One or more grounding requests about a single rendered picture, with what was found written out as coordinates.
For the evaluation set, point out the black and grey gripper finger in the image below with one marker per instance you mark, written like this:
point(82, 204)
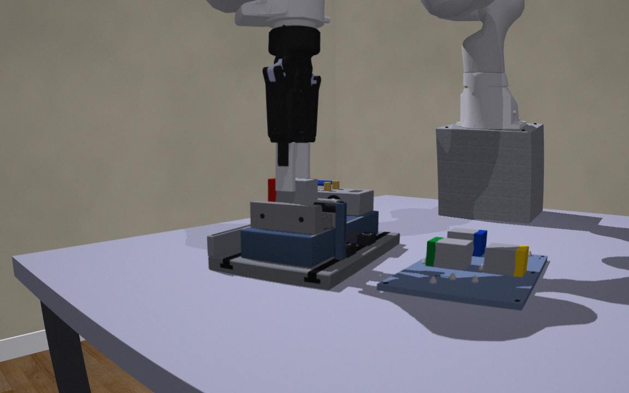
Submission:
point(280, 113)
point(306, 115)

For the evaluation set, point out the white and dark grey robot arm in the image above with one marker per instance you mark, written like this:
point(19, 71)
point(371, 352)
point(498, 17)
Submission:
point(485, 103)

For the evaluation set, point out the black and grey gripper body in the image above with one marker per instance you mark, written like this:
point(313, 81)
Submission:
point(294, 45)

